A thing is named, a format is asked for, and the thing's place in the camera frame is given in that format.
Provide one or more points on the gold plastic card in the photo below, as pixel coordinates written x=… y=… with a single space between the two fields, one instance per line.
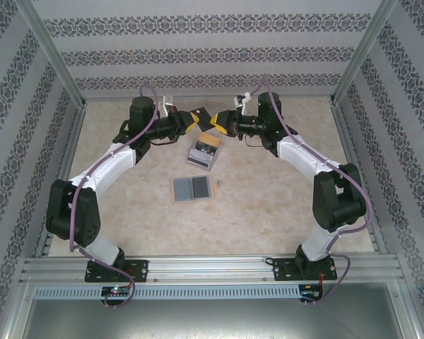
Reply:
x=212 y=140

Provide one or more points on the aluminium side rail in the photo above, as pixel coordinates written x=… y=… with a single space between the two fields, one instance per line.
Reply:
x=67 y=159
x=348 y=141

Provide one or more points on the clear plastic card box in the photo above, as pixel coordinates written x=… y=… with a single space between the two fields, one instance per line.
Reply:
x=198 y=166

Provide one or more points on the aluminium lower frame beam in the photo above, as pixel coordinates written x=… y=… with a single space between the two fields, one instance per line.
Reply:
x=410 y=310
x=16 y=314

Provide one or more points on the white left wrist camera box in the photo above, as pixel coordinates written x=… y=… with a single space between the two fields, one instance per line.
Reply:
x=167 y=104

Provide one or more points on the beige leather card holder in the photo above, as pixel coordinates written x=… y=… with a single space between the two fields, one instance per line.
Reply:
x=182 y=190

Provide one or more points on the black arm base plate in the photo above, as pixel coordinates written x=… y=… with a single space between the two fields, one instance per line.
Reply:
x=282 y=270
x=141 y=270

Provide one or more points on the small circuit board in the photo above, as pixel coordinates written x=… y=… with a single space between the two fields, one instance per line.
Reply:
x=116 y=291
x=311 y=291

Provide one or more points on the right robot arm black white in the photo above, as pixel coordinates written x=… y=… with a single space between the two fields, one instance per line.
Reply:
x=332 y=201

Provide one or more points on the white printed card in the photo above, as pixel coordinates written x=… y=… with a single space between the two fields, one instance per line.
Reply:
x=199 y=159

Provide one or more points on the grey metal panel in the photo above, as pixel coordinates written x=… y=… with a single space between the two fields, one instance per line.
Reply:
x=212 y=321

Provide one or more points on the aluminium corner post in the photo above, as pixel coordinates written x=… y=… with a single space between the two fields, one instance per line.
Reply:
x=56 y=53
x=363 y=53

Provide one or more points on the black VIP membership card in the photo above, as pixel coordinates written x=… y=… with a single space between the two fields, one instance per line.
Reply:
x=200 y=187

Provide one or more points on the black printed card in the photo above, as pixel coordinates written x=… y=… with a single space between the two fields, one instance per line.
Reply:
x=205 y=147

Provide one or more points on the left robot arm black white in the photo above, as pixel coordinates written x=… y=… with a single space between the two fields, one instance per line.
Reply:
x=70 y=212

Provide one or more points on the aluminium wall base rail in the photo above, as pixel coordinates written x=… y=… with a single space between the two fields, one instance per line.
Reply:
x=208 y=96

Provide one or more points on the aluminium mounting rail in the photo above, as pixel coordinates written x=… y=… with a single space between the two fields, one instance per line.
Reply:
x=212 y=268

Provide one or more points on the black plastic card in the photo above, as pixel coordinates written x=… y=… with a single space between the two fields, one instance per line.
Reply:
x=204 y=118

